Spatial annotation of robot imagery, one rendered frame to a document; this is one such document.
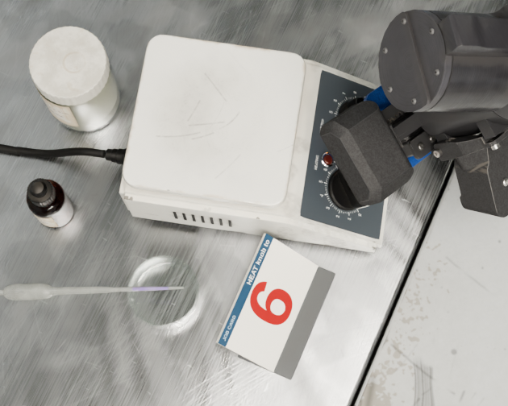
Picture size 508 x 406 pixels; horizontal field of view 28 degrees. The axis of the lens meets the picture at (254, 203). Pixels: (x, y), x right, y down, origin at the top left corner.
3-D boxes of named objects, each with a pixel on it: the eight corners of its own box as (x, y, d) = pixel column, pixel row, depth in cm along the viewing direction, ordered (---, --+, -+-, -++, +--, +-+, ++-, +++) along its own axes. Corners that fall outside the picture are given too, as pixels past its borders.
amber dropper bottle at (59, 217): (60, 185, 82) (41, 159, 75) (81, 213, 81) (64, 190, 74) (29, 207, 81) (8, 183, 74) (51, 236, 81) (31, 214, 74)
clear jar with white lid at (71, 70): (93, 51, 85) (76, 10, 77) (136, 104, 83) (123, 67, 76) (35, 94, 84) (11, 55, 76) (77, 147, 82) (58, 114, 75)
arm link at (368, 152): (388, 100, 59) (438, 190, 60) (568, -23, 68) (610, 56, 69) (312, 130, 66) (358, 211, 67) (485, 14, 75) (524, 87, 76)
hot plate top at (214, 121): (307, 58, 76) (308, 53, 75) (284, 211, 73) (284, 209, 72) (150, 36, 76) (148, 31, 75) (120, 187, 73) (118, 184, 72)
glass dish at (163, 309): (119, 315, 79) (115, 310, 77) (147, 250, 80) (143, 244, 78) (185, 341, 78) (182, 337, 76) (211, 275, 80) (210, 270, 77)
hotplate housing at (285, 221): (397, 103, 83) (411, 65, 75) (377, 257, 80) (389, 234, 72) (132, 65, 84) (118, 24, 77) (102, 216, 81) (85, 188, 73)
